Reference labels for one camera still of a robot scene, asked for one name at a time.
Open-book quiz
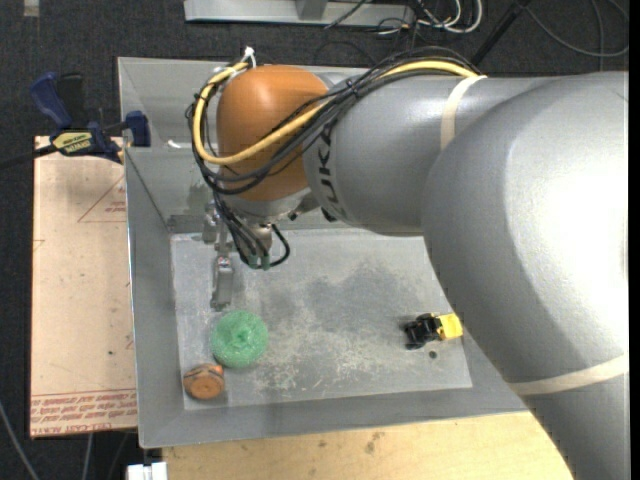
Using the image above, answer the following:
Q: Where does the orange-brown round toy food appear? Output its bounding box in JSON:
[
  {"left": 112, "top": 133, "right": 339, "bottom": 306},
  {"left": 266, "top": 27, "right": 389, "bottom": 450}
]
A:
[{"left": 182, "top": 362, "right": 226, "bottom": 402}]

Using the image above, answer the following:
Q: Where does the green mesh scrubber ball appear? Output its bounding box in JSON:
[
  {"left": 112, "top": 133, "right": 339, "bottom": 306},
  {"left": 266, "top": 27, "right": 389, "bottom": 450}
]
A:
[{"left": 208, "top": 309, "right": 270, "bottom": 370}]

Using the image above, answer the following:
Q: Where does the brown cardboard board, red print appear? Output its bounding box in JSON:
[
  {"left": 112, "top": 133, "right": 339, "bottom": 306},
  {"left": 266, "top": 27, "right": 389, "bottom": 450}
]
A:
[{"left": 29, "top": 135, "right": 139, "bottom": 439}]

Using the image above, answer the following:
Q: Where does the grey metal bin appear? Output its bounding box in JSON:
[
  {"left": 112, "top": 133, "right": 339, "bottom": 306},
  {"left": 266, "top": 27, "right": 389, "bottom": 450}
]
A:
[{"left": 117, "top": 56, "right": 530, "bottom": 450}]

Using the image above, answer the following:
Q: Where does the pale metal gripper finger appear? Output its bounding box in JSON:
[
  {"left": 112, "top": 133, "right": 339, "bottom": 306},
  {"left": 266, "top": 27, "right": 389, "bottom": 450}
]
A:
[
  {"left": 209, "top": 256, "right": 236, "bottom": 313},
  {"left": 201, "top": 207, "right": 220, "bottom": 246}
]

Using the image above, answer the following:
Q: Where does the yellow and black toy vehicle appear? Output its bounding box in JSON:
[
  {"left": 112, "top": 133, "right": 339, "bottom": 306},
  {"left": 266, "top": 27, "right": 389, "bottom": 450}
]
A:
[{"left": 402, "top": 311, "right": 465, "bottom": 351}]

